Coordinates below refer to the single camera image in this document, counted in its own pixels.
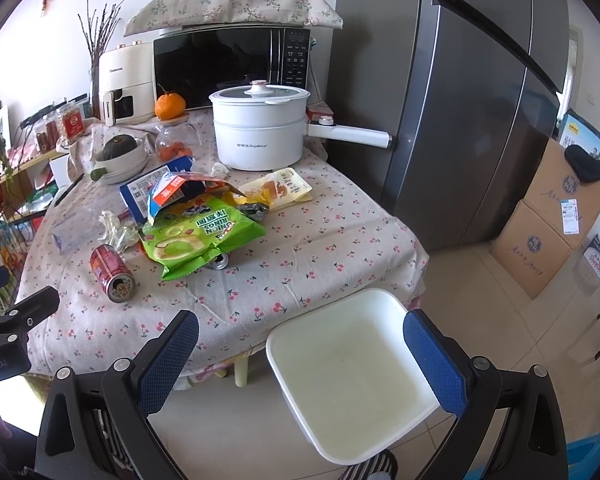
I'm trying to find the white electric cooking pot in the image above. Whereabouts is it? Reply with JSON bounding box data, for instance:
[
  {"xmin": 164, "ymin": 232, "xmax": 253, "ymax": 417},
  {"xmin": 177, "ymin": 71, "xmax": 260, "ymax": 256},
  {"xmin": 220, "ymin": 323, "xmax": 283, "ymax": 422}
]
[{"xmin": 209, "ymin": 80, "xmax": 391, "ymax": 171}]

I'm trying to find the cream air fryer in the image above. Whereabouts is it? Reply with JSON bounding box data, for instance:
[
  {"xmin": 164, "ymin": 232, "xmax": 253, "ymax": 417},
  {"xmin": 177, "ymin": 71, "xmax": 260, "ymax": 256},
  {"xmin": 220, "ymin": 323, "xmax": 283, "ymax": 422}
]
[{"xmin": 99, "ymin": 42, "xmax": 155, "ymax": 126}]

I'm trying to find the floral microwave cover cloth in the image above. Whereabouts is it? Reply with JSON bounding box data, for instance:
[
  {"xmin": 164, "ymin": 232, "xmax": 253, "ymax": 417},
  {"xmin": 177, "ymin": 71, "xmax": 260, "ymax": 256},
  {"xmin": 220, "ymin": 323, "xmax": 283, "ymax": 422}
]
[{"xmin": 124, "ymin": 0, "xmax": 343, "ymax": 37}]

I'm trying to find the yellow bread snack packet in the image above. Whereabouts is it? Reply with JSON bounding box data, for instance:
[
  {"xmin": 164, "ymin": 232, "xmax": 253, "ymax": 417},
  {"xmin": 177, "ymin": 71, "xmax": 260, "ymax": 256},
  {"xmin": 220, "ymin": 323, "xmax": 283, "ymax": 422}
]
[{"xmin": 235, "ymin": 168, "xmax": 312, "ymax": 210}]

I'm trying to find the small white tissue ball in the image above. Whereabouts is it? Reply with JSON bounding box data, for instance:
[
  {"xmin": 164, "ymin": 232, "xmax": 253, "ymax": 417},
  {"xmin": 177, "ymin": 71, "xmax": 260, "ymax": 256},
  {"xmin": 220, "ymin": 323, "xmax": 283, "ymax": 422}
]
[{"xmin": 210, "ymin": 162, "xmax": 230, "ymax": 180}]

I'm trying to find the red soda can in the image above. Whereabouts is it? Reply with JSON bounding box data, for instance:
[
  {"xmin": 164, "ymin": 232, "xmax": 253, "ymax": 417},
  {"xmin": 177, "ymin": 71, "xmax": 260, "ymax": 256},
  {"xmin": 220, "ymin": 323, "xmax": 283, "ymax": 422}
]
[{"xmin": 90, "ymin": 244, "xmax": 136, "ymax": 304}]

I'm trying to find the dried branches vase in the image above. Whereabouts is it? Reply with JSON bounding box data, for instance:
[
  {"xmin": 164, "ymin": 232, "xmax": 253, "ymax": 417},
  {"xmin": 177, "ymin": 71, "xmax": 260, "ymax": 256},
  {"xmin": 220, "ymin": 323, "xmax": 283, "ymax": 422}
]
[{"xmin": 78, "ymin": 0, "xmax": 126, "ymax": 118}]

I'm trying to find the red label jar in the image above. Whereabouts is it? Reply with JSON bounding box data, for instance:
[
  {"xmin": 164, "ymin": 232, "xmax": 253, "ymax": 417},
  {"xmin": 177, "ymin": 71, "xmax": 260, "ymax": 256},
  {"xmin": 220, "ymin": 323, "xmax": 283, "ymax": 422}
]
[{"xmin": 58, "ymin": 103, "xmax": 84, "ymax": 143}]

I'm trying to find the green snack bag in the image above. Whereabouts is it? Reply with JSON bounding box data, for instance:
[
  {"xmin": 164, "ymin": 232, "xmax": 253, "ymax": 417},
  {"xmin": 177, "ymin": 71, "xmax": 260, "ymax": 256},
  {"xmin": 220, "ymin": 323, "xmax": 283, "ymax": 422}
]
[{"xmin": 140, "ymin": 194, "xmax": 265, "ymax": 281}]

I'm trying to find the upper cardboard box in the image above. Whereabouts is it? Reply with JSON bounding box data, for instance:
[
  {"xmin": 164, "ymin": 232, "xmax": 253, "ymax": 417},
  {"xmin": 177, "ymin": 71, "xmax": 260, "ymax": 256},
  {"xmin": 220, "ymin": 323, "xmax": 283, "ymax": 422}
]
[{"xmin": 522, "ymin": 140, "xmax": 600, "ymax": 249}]

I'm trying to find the clear plastic bottle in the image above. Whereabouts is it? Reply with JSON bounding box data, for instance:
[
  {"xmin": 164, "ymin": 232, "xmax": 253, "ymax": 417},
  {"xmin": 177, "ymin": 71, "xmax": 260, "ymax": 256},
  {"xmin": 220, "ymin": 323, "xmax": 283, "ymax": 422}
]
[{"xmin": 52, "ymin": 207, "xmax": 102, "ymax": 254}]

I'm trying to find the cherry print tablecloth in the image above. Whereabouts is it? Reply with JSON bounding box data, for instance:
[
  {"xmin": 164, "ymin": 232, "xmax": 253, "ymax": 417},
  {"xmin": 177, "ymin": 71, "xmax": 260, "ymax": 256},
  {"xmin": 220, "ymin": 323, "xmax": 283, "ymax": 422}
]
[{"xmin": 19, "ymin": 122, "xmax": 428, "ymax": 382}]

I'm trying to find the large orange on jar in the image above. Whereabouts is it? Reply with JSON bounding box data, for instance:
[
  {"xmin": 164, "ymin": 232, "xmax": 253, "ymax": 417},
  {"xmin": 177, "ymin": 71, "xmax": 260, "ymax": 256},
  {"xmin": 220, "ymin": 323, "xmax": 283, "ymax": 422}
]
[{"xmin": 154, "ymin": 92, "xmax": 186, "ymax": 122}]

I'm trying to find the white bowl stack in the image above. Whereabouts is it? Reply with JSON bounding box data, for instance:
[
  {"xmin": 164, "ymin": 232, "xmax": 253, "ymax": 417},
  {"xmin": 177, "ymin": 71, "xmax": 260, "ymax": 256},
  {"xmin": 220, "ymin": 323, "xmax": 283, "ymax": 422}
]
[{"xmin": 90, "ymin": 136, "xmax": 148, "ymax": 184}]

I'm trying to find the blue cardboard box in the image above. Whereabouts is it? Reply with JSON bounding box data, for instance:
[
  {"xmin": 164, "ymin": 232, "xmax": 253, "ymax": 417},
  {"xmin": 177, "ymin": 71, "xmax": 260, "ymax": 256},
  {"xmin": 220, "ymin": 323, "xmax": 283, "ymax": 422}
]
[{"xmin": 119, "ymin": 155, "xmax": 195, "ymax": 224}]

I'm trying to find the dark green squash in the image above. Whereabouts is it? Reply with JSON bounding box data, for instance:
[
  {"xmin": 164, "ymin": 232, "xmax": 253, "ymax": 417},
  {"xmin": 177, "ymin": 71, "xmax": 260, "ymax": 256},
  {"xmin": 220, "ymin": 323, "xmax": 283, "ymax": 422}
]
[{"xmin": 100, "ymin": 134, "xmax": 137, "ymax": 160}]

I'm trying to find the black microwave oven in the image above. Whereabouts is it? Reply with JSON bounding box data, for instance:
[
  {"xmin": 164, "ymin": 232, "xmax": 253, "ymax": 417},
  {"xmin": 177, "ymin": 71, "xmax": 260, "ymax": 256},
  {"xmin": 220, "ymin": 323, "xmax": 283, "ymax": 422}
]
[{"xmin": 154, "ymin": 25, "xmax": 311, "ymax": 110}]

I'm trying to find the glass teapot jar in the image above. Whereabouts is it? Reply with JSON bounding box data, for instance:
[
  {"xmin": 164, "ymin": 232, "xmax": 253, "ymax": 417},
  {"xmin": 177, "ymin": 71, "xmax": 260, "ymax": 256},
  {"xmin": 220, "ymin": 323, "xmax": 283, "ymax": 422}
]
[{"xmin": 155, "ymin": 113, "xmax": 200, "ymax": 162}]

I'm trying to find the black cap on box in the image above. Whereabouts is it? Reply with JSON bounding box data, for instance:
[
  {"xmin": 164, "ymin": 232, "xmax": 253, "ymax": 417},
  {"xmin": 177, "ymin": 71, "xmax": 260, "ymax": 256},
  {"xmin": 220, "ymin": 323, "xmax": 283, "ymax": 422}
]
[{"xmin": 564, "ymin": 144, "xmax": 600, "ymax": 184}]

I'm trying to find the lower cardboard box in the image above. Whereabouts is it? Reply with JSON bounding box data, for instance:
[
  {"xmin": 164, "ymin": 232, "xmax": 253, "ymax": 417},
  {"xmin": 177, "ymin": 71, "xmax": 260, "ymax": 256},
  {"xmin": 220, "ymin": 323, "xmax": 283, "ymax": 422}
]
[{"xmin": 491, "ymin": 200, "xmax": 572, "ymax": 299}]

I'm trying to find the grey refrigerator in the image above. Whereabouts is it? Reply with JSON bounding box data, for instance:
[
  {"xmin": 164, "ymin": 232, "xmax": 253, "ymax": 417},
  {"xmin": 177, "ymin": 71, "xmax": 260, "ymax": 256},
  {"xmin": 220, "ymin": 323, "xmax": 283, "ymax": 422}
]
[{"xmin": 326, "ymin": 0, "xmax": 569, "ymax": 252}]

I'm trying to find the red blue snack wrapper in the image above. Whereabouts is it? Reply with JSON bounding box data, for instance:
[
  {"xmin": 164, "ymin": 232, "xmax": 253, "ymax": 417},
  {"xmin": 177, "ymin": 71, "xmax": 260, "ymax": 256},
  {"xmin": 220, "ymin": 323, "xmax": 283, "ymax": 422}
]
[{"xmin": 147, "ymin": 171, "xmax": 244, "ymax": 224}]

